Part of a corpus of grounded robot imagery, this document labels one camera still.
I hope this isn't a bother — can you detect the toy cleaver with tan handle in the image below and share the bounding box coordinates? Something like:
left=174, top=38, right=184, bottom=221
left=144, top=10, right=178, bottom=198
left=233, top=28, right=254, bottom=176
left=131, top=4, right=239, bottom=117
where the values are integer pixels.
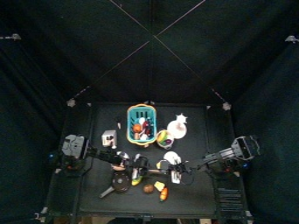
left=147, top=169, right=183, bottom=185

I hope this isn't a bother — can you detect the large white plate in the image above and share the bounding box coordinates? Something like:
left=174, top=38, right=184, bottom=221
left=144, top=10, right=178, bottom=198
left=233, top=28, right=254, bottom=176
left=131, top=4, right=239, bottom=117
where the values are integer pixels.
left=166, top=120, right=188, bottom=140

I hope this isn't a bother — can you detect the yellow-green toy corn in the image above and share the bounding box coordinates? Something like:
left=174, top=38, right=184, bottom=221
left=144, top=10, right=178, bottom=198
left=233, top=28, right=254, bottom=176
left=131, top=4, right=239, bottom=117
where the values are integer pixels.
left=131, top=175, right=144, bottom=186

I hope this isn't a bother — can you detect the black toy frying pan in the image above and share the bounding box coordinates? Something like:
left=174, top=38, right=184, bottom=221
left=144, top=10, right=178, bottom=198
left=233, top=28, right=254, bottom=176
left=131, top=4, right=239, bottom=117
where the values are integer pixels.
left=98, top=171, right=134, bottom=200

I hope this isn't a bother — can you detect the yellow toy cheese wedge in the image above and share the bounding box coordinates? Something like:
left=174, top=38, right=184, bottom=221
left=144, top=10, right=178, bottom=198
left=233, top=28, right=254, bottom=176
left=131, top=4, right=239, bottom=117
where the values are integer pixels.
left=154, top=180, right=166, bottom=193

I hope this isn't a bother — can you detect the orange toy carrot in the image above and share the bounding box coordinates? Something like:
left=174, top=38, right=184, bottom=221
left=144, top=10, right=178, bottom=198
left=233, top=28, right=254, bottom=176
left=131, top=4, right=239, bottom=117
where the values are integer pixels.
left=159, top=186, right=170, bottom=202

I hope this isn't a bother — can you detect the yellow-green bowl with toy fruit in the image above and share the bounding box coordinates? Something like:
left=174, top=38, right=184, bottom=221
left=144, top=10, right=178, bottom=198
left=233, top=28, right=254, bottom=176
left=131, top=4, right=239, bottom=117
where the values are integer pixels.
left=155, top=129, right=175, bottom=151

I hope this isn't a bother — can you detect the teal basket with orange rim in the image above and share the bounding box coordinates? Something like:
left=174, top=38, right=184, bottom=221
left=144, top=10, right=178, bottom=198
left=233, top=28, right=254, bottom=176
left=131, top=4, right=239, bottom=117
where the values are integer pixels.
left=126, top=103, right=159, bottom=146

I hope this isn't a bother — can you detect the white toy toaster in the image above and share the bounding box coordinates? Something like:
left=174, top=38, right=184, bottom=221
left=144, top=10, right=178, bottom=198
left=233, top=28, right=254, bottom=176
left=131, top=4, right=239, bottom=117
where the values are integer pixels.
left=100, top=129, right=118, bottom=150

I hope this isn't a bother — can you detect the red toy bottle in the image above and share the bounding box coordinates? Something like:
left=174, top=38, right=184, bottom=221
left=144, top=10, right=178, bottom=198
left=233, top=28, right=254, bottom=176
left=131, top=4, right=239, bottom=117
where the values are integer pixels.
left=142, top=120, right=152, bottom=133

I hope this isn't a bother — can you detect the white text label sticker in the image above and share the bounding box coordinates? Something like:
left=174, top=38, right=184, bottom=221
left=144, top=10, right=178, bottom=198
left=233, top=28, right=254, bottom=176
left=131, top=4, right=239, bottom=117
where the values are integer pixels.
left=217, top=187, right=245, bottom=213

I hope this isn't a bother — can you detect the black cable loop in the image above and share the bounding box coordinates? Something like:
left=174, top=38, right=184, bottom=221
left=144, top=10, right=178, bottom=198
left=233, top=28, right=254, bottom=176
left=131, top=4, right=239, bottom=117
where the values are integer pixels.
left=180, top=170, right=196, bottom=186

